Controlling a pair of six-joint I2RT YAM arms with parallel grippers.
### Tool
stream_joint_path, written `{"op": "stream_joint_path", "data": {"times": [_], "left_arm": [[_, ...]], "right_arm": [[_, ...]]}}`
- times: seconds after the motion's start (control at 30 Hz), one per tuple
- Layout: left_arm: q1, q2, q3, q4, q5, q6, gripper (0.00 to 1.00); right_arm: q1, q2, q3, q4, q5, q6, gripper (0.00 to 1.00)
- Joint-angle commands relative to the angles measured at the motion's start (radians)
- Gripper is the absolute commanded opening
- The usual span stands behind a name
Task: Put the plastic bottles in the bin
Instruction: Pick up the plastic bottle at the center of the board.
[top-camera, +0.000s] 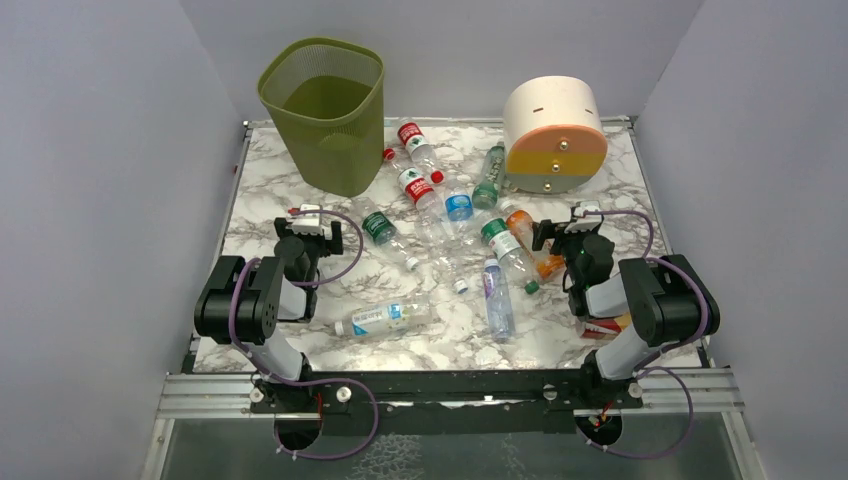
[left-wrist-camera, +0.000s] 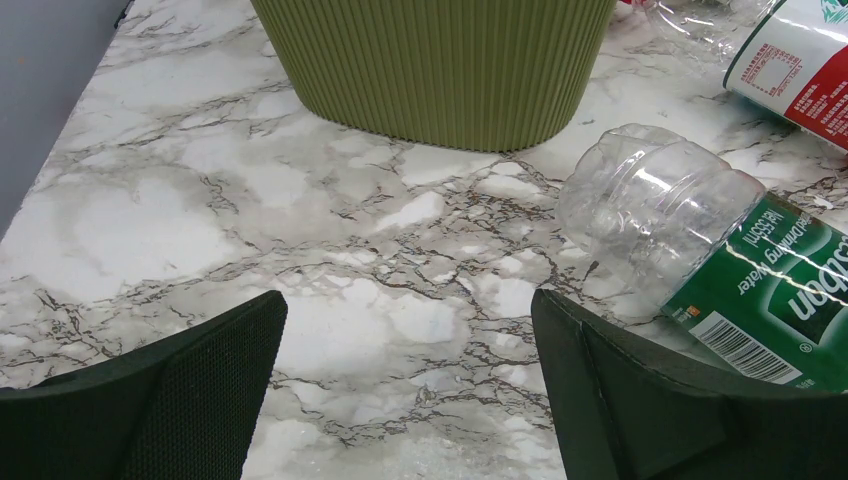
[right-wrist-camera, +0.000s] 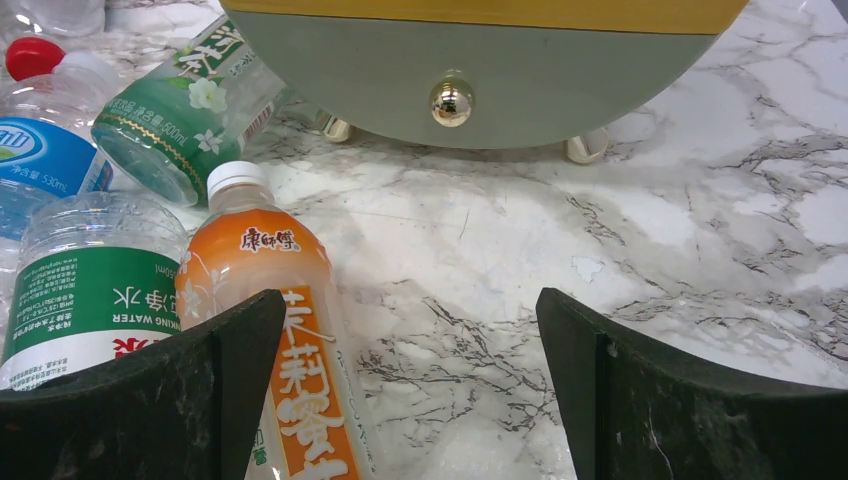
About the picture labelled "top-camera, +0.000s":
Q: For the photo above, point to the red gold drink can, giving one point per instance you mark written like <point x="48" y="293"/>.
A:
<point x="603" y="328"/>

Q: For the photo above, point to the cream cylindrical drum container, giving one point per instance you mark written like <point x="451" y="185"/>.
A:
<point x="553" y="135"/>

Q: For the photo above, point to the blue label clear bottle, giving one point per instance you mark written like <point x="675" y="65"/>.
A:
<point x="459" y="208"/>

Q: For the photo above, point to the green white label bottle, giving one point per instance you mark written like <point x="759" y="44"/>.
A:
<point x="511" y="256"/>

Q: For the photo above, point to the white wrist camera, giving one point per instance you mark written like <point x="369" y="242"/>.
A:
<point x="306" y="220"/>
<point x="585" y="217"/>

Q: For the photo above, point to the red label bottle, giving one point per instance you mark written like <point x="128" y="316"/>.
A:
<point x="415" y="186"/>
<point x="421" y="152"/>

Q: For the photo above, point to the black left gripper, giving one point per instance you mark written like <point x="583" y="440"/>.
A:
<point x="309" y="234"/>

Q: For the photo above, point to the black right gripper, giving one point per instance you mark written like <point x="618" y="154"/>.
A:
<point x="565" y="236"/>

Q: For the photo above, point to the blue white label bottle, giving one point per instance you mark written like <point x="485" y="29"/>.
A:
<point x="385" y="318"/>

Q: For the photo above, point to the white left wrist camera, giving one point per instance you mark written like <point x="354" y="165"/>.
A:
<point x="306" y="220"/>

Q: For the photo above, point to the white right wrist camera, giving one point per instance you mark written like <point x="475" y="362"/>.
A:
<point x="585" y="217"/>

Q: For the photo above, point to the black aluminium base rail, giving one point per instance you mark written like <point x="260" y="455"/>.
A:
<point x="443" y="402"/>

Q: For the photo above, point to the dark green label bottle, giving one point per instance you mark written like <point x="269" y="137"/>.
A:
<point x="389" y="240"/>

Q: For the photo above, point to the green tinted bottle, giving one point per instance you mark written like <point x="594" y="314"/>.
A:
<point x="486" y="192"/>

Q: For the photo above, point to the large clear bottle white cap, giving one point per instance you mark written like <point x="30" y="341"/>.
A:
<point x="441" y="250"/>

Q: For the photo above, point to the purple label Ganten bottle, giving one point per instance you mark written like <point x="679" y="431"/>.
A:
<point x="498" y="306"/>

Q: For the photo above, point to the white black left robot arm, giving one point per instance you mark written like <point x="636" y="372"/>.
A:
<point x="243" y="301"/>

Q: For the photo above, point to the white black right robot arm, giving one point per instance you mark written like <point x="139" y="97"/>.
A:
<point x="668" y="304"/>

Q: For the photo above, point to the orange juice bottle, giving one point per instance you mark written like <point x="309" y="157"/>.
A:
<point x="521" y="223"/>

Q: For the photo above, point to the green mesh waste bin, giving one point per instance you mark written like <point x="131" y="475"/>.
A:
<point x="325" y="98"/>

